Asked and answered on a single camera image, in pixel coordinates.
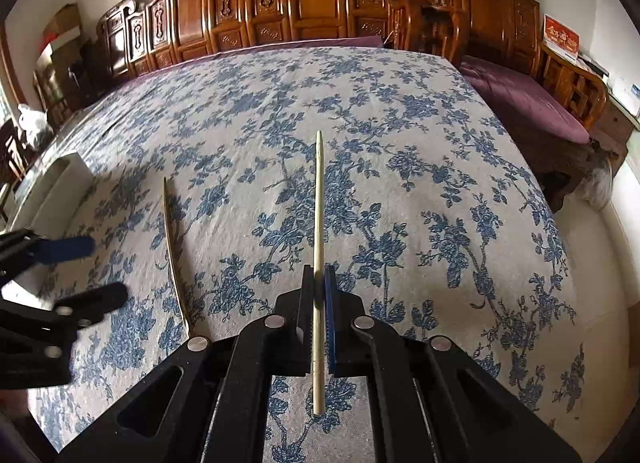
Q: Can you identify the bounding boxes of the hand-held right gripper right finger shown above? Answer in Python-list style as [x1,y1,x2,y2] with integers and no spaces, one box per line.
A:
[322,264,583,463]

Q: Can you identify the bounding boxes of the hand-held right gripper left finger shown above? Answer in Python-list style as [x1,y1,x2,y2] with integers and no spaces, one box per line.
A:
[55,265,316,463]

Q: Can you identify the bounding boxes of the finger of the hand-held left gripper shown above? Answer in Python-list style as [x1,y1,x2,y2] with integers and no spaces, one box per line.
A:
[0,230,97,280]
[0,282,129,345]

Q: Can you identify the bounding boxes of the white plastic utensil tray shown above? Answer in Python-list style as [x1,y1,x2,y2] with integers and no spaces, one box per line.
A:
[9,150,97,245]

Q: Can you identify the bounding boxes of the bamboo chopstick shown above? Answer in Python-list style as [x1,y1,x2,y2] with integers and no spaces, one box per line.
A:
[162,176,196,340]
[311,130,327,416]

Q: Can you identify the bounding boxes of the white plastic bag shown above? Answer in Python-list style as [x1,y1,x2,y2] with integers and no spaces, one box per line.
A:
[17,102,54,145]

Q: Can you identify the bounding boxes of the blue floral blanket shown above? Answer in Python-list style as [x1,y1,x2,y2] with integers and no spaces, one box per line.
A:
[25,46,597,463]

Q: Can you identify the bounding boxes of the cardboard box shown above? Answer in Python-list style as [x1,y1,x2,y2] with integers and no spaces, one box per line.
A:
[34,3,102,105]

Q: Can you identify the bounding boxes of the grey plastic bag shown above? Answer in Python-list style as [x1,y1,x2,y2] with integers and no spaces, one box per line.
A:
[581,157,614,210]

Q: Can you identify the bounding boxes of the wooden chair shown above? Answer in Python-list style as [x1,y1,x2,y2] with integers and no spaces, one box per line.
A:
[386,0,469,68]

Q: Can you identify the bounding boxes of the wooden lattice armrest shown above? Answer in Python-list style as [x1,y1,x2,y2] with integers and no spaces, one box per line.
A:
[536,42,612,130]

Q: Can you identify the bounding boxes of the wooden side cabinet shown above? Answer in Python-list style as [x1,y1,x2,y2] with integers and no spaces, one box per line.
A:
[589,102,637,165]

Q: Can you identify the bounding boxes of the red desk calendar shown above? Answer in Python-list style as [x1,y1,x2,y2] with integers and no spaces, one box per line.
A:
[542,14,581,62]

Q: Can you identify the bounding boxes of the dark flat device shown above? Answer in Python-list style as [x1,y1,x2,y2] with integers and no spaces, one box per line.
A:
[576,54,611,77]

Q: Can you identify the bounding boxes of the white paper box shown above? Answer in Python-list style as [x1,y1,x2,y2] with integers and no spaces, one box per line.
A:
[609,74,640,115]

